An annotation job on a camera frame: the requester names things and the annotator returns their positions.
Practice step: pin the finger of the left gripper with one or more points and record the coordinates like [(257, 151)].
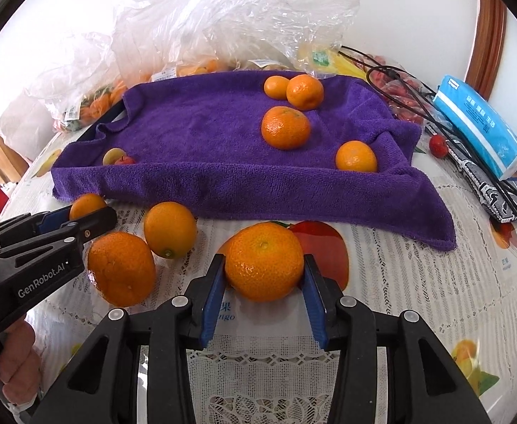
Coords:
[(29, 232)]

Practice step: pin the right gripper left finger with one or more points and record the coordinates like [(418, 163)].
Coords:
[(99, 384)]

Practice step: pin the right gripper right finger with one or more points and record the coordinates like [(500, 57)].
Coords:
[(424, 383)]

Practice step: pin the small orange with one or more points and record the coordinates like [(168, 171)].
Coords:
[(170, 230), (356, 156), (275, 87), (85, 205)]

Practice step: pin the small yellow-green fruit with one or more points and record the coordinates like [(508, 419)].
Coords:
[(112, 155)]

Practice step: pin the small red apple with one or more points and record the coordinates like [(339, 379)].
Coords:
[(124, 161)]

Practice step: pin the large orange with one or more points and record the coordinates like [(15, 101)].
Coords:
[(285, 128), (264, 262)]

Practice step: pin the orange with stem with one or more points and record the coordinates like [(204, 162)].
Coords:
[(122, 268)]

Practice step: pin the bag of red fruits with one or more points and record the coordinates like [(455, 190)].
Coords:
[(408, 98)]

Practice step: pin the person's left hand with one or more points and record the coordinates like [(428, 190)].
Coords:
[(20, 364)]

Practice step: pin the wooden chair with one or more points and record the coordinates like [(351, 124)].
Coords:
[(12, 165)]

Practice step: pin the white plastic bag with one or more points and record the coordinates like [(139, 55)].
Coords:
[(26, 127)]

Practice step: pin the black tray under towel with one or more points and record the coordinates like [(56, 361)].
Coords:
[(115, 113)]

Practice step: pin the left clear plastic fruit bag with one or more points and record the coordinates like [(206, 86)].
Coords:
[(76, 79)]

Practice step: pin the fruit print tablecloth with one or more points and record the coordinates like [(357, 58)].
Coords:
[(262, 364)]

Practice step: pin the purple towel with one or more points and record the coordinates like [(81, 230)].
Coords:
[(197, 141)]

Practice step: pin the grey checked cloth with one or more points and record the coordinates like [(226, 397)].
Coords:
[(488, 195)]

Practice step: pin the large clear plastic fruit bag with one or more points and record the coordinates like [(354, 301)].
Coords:
[(192, 36)]

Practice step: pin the small red fruit by cloth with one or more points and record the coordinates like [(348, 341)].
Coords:
[(438, 146)]

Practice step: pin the blue tissue pack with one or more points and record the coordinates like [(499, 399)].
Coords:
[(485, 130)]

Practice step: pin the yellow snack package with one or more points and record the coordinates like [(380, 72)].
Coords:
[(322, 62)]

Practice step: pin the brown wooden door frame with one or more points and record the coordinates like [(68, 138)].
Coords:
[(488, 46)]

